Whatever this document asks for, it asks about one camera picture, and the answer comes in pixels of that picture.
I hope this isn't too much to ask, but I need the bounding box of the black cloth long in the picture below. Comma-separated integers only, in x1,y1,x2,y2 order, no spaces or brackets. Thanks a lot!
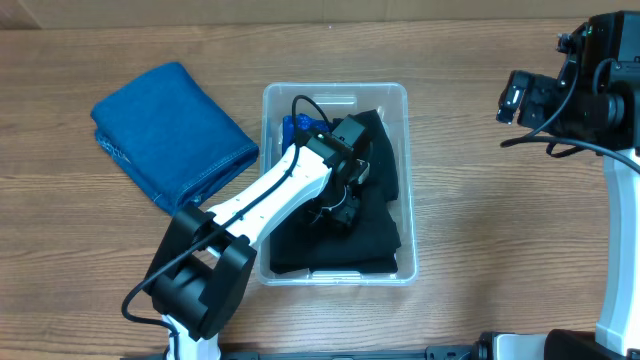
354,110,399,205

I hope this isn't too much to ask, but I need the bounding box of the blue sequin cloth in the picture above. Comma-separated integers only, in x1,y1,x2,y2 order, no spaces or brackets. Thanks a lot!
281,113,330,153

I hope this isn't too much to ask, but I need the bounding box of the blue terry towel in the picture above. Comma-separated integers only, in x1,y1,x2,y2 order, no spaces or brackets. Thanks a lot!
91,62,259,215

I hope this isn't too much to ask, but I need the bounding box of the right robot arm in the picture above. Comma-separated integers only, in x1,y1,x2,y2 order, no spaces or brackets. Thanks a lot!
472,11,639,359

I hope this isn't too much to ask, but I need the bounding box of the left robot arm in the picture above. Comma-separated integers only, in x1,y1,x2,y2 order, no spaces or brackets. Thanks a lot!
142,116,372,359

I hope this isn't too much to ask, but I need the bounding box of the clear plastic container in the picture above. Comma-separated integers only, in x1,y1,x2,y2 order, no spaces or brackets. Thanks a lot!
255,82,419,286

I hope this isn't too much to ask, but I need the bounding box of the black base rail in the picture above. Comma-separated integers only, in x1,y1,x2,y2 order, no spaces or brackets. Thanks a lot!
119,340,481,360

